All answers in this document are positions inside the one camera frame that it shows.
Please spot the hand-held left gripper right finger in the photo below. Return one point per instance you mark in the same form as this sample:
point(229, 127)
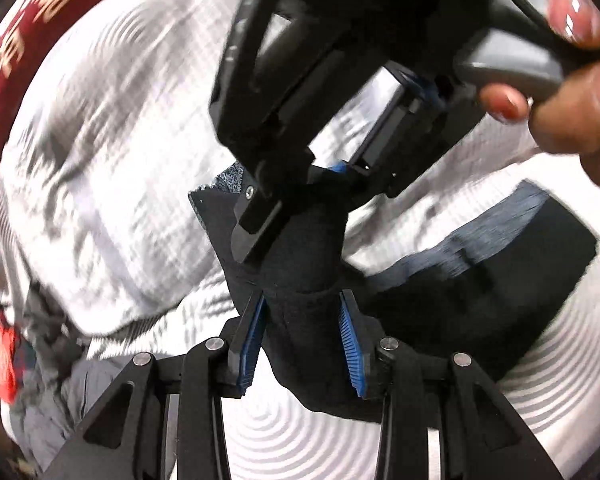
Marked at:
point(352, 350)

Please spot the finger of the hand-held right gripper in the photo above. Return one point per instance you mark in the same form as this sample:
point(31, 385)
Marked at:
point(260, 110)
point(415, 125)

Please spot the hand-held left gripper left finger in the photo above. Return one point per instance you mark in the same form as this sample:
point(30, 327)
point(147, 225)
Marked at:
point(250, 342)

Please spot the black pants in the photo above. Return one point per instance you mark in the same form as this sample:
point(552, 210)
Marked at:
point(305, 260)

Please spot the person's right hand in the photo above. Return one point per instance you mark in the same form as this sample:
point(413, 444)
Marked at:
point(580, 115)

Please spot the grey white striped duvet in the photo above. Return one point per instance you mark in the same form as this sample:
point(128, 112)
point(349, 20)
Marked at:
point(130, 160)

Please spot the grey jacket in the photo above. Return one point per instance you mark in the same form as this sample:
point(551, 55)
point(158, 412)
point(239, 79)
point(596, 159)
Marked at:
point(55, 410)

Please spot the dark red gold print cloth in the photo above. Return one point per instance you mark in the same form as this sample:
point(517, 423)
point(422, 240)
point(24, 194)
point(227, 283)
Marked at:
point(15, 60)

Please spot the red printed cloth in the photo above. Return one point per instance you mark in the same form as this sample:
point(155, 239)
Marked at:
point(0, 365)

